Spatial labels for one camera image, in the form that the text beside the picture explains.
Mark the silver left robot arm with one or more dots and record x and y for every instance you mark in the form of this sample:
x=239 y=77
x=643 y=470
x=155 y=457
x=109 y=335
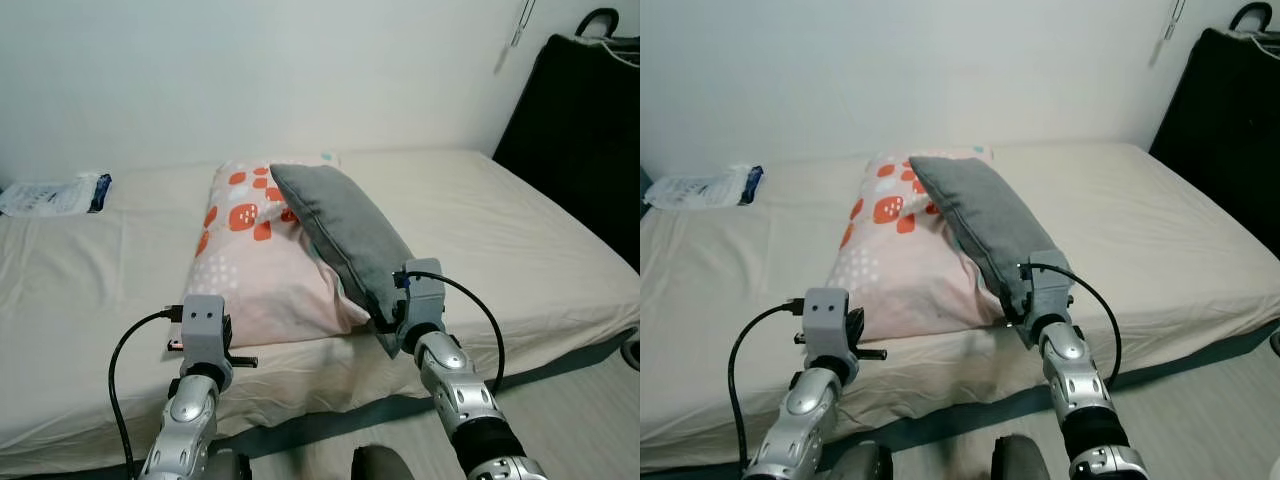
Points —
x=190 y=420
x=805 y=415

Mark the dark grey right robot leg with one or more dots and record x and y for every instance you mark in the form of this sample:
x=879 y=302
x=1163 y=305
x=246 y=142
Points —
x=382 y=465
x=1025 y=460

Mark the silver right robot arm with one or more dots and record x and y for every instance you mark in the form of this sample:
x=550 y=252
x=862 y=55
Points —
x=1085 y=390
x=465 y=400

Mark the large black case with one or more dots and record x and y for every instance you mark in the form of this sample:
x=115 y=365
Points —
x=580 y=150
x=1225 y=130

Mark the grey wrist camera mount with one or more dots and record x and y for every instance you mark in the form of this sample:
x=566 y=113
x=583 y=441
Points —
x=425 y=300
x=1052 y=292
x=828 y=322
x=203 y=330

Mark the white blue plastic package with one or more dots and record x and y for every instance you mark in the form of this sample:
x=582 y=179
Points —
x=55 y=195
x=700 y=188

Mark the pink patterned pillow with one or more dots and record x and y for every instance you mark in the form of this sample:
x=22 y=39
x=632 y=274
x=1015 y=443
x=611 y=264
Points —
x=250 y=270
x=890 y=260

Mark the dark grey robot leg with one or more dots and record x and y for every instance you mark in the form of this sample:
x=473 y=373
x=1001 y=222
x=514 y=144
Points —
x=230 y=468
x=865 y=464
x=382 y=465
x=1025 y=460

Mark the cream bed mattress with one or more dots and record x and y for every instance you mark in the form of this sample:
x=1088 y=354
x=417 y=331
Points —
x=1160 y=220
x=520 y=230

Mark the dark teal bed base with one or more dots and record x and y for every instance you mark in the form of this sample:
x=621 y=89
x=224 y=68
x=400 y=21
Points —
x=1200 y=355
x=560 y=365

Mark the dark grey left robot leg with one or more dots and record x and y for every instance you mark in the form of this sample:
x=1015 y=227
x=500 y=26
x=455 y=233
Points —
x=865 y=464
x=230 y=468

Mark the grey fabric pillow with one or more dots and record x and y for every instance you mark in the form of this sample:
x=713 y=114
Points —
x=345 y=230
x=985 y=220

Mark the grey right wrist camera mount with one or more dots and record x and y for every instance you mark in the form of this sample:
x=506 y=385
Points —
x=425 y=300
x=1052 y=292

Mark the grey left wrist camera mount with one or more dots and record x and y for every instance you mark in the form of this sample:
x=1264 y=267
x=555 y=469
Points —
x=828 y=322
x=203 y=330

